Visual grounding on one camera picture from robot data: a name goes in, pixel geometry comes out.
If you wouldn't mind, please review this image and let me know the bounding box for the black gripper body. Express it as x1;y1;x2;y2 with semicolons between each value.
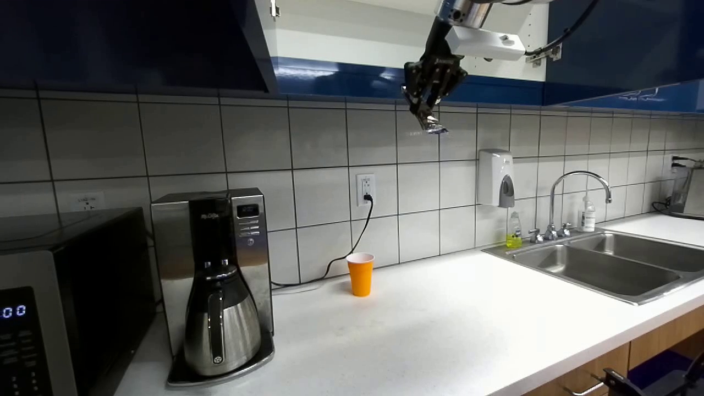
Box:
403;17;467;107

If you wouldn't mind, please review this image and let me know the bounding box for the chocolate nut bar wrapper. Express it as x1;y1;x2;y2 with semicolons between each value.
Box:
423;116;449;135

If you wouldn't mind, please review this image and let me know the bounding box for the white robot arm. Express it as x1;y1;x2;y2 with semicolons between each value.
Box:
403;0;549;135

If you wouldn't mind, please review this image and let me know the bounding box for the blue open upper cupboard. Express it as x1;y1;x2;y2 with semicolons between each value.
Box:
0;0;704;105

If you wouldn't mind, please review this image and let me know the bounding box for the white soap dispenser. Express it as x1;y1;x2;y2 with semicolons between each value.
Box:
478;150;515;210

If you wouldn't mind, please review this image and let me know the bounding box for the yellow dish soap bottle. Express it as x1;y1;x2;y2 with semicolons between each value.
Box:
505;212;525;250

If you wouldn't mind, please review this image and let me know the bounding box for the chrome sink faucet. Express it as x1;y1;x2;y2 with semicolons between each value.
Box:
531;169;615;244

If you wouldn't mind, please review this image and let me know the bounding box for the orange plastic cup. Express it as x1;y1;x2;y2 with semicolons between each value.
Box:
345;253;375;297

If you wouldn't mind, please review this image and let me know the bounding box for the black steel coffee maker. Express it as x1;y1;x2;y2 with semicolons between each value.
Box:
153;188;275;387

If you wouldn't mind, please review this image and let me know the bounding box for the metal object far counter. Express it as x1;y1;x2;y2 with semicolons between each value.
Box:
652;157;704;220

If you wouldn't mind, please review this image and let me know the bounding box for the stainless steel sink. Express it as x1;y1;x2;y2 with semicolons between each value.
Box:
492;232;704;304

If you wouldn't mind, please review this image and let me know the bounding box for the steel coffee carafe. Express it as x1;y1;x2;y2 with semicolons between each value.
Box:
184;271;262;376

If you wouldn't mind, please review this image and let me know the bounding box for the wooden lower cabinet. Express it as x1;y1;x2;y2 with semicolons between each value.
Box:
527;308;704;396

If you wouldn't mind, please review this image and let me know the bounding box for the black microwave oven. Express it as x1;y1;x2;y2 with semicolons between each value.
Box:
0;210;156;396

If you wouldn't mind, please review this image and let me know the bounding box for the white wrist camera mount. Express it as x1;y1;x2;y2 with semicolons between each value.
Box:
447;24;527;61

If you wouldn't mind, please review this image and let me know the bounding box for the white wall outlet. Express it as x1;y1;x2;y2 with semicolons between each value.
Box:
76;193;106;212
357;174;376;207

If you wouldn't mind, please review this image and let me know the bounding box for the black power cord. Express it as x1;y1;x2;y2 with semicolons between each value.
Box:
269;191;376;290

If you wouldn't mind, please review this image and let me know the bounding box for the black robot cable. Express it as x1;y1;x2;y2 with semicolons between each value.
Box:
525;0;603;61

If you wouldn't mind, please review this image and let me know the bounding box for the white wall outlet left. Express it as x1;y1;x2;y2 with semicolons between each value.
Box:
76;193;106;212

